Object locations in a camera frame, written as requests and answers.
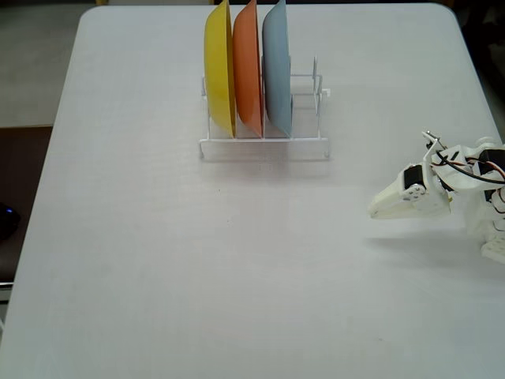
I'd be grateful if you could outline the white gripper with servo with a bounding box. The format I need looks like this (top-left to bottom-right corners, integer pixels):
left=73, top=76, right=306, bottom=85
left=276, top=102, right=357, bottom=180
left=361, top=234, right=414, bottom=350
left=368, top=160, right=453, bottom=220

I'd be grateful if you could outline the blue plate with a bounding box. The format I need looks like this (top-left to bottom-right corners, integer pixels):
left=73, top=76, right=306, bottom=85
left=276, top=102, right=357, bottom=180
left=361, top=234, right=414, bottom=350
left=261, top=0, right=295, bottom=138

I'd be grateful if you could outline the orange plate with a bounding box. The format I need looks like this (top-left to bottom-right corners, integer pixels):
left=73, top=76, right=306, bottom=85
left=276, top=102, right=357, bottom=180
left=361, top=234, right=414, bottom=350
left=232, top=0, right=264, bottom=139

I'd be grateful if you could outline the yellow plate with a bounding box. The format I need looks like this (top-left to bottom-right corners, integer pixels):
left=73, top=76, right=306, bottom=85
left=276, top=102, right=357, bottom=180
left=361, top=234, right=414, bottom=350
left=203, top=0, right=239, bottom=140

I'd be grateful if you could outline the dark brown side table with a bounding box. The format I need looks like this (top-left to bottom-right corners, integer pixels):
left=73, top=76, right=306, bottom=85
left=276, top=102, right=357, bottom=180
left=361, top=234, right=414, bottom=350
left=0, top=125, right=54, bottom=283

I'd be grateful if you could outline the black computer mouse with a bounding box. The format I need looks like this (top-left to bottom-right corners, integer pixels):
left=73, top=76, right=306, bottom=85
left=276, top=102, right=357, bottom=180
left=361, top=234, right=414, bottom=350
left=0, top=202, right=21, bottom=241

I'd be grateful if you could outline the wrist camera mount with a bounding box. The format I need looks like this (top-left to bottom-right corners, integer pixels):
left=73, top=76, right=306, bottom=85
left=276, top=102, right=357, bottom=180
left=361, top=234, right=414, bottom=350
left=421, top=129, right=442, bottom=159

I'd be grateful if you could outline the white wire dish rack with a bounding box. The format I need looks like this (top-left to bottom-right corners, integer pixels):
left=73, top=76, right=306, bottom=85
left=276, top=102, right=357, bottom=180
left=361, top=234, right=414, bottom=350
left=196, top=54, right=332, bottom=162

